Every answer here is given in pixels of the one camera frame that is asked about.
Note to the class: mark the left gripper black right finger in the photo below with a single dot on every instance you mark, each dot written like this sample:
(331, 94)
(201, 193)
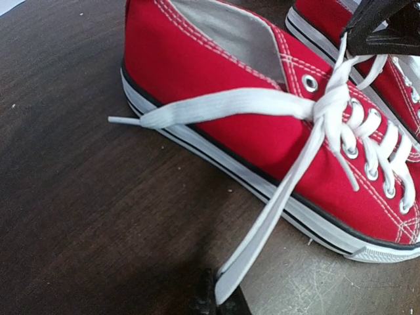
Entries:
(236, 304)

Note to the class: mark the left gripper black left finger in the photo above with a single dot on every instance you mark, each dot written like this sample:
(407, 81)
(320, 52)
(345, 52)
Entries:
(203, 301)

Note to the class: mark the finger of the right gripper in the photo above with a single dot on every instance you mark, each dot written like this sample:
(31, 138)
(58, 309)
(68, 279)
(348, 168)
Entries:
(383, 27)

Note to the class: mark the red canvas sneaker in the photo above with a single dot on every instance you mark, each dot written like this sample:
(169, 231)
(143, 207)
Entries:
(246, 96)
(390, 81)

